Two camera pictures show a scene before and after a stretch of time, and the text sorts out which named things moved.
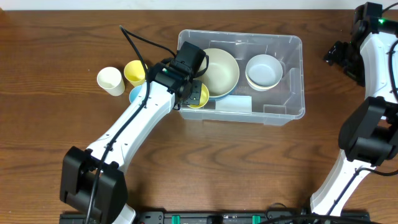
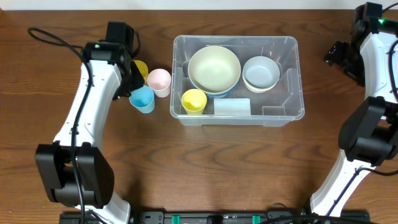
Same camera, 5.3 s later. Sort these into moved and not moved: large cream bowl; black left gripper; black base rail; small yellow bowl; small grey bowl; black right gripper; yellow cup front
Moved: black left gripper; small yellow bowl; yellow cup front
Not moved: black base rail; large cream bowl; black right gripper; small grey bowl
